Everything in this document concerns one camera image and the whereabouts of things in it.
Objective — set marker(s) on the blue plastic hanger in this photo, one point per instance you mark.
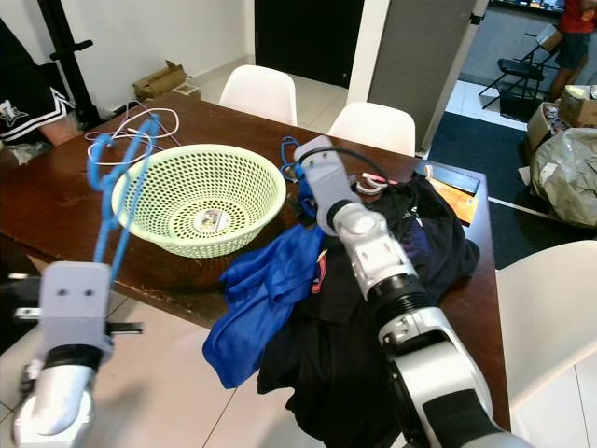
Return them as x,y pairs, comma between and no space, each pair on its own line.
289,159
123,205

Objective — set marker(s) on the dark navy printed shirt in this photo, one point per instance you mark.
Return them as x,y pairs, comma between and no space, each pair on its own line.
336,373

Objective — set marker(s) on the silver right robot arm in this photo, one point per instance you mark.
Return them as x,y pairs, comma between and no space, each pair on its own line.
438,373

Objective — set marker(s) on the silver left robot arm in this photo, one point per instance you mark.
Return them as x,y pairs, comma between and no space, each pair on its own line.
56,411

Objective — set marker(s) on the green perforated plastic basket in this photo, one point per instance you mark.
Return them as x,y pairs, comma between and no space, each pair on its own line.
242,187

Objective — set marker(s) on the red pen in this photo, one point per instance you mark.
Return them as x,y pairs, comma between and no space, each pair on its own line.
378,177

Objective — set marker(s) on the black phone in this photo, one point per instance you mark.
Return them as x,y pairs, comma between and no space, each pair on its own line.
452,175

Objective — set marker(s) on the orange paper sheet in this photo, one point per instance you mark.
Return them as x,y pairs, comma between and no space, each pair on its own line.
462,201

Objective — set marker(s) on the black door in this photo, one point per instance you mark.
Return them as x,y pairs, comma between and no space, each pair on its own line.
308,37

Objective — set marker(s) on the grey partition panel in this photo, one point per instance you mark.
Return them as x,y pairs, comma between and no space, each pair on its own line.
424,65

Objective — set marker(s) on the open cardboard box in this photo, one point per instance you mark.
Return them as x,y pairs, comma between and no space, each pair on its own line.
159,82

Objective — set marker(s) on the black folding chair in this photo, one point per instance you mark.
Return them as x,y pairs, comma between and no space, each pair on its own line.
518,67

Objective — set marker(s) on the person in black basketball shorts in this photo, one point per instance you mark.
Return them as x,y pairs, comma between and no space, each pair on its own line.
33,93

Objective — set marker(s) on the black stand pole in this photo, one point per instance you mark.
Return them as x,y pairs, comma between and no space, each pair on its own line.
65,56

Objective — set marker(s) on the person in red shirt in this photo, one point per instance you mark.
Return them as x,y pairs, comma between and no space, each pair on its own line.
580,19

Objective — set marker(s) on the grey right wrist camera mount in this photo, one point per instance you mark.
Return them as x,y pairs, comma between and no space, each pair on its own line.
331,177

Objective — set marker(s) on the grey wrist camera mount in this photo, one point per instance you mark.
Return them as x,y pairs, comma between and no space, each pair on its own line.
76,303
331,177

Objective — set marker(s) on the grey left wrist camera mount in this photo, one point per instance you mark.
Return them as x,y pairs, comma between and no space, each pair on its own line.
76,303

